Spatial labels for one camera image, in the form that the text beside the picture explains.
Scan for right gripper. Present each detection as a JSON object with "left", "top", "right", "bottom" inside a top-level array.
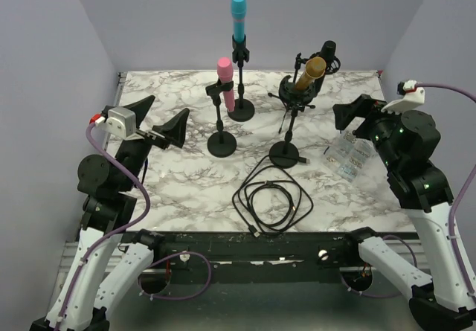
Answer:
[{"left": 334, "top": 91, "right": 413, "bottom": 170}]

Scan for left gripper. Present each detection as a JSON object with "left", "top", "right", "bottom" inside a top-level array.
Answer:
[{"left": 117, "top": 95, "right": 190, "bottom": 190}]

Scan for gold microphone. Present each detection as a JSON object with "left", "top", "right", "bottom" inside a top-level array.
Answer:
[{"left": 295, "top": 57, "right": 327, "bottom": 91}]

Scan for short black mic stand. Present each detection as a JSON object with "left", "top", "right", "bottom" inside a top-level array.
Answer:
[{"left": 205, "top": 79, "right": 237, "bottom": 158}]

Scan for shock mount mic stand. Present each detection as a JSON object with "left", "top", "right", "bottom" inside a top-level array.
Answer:
[{"left": 268, "top": 75, "right": 324, "bottom": 169}]

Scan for pink microphone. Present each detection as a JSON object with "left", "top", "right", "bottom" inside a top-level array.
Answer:
[{"left": 217, "top": 57, "right": 235, "bottom": 112}]

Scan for blue microphone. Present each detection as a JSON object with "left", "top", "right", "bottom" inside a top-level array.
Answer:
[{"left": 231, "top": 0, "right": 247, "bottom": 43}]

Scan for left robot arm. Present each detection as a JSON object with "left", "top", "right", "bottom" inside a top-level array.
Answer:
[{"left": 30, "top": 95, "right": 190, "bottom": 330}]

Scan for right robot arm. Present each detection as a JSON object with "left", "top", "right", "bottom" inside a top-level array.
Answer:
[{"left": 332, "top": 94, "right": 475, "bottom": 330}]

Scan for black tripod mic stand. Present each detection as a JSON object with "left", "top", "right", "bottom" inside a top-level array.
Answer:
[{"left": 267, "top": 51, "right": 317, "bottom": 135}]

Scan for black condenser microphone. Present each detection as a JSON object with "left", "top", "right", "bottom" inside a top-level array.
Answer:
[{"left": 312, "top": 40, "right": 342, "bottom": 94}]

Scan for tall black mic stand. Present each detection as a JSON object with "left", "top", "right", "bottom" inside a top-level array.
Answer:
[{"left": 228, "top": 35, "right": 255, "bottom": 123}]

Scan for clear plastic parts box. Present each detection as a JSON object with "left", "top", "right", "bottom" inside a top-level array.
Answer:
[{"left": 324, "top": 131, "right": 373, "bottom": 182}]

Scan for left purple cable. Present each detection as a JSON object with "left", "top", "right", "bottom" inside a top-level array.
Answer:
[{"left": 55, "top": 122, "right": 151, "bottom": 324}]

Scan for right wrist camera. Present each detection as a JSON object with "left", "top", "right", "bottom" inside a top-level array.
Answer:
[{"left": 381, "top": 80, "right": 425, "bottom": 115}]

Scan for black usb cable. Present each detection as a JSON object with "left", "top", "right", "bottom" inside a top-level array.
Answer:
[{"left": 231, "top": 154, "right": 315, "bottom": 239}]

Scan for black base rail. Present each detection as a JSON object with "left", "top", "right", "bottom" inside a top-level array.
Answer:
[{"left": 118, "top": 230, "right": 421, "bottom": 283}]

